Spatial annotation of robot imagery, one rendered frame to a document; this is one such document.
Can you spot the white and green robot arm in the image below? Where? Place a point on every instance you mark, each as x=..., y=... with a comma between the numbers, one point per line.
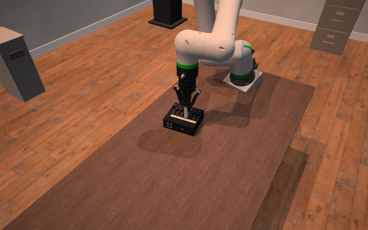
x=214, y=43

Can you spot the black lighting desk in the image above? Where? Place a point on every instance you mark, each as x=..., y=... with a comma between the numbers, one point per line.
x=175, y=120

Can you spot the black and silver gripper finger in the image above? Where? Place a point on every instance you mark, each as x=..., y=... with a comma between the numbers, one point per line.
x=188, y=101
x=182, y=97

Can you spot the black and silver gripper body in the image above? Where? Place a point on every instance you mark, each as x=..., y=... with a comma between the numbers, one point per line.
x=187, y=84

